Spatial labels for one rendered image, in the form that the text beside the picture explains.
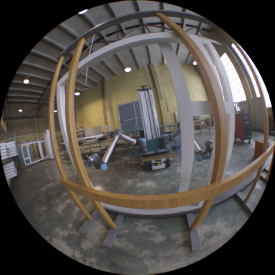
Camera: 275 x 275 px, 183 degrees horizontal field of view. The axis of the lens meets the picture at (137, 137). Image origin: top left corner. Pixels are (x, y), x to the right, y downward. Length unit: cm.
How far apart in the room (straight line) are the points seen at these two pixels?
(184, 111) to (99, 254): 126
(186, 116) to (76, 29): 821
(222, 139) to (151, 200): 37
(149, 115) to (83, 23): 769
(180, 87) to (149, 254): 118
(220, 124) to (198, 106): 21
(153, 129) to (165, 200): 167
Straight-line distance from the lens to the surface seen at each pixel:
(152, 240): 93
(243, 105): 764
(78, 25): 806
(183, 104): 50
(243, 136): 347
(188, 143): 53
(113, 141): 120
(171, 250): 91
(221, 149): 39
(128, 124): 944
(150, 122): 189
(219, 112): 37
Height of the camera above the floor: 90
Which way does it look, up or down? 6 degrees down
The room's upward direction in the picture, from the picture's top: 9 degrees counter-clockwise
